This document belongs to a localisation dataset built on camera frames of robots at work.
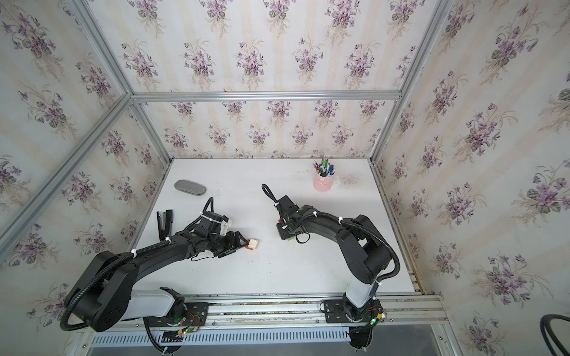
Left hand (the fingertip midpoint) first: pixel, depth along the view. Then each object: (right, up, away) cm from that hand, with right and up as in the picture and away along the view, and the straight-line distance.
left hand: (244, 246), depth 86 cm
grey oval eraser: (-30, +23, +18) cm, 42 cm away
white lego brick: (+4, +1, 0) cm, 4 cm away
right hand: (+18, +5, +5) cm, 19 cm away
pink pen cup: (+33, +25, +15) cm, 44 cm away
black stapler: (-35, +8, +7) cm, 37 cm away
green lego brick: (+18, +4, -4) cm, 19 cm away
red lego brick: (+1, 0, 0) cm, 1 cm away
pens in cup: (+35, +32, +17) cm, 50 cm away
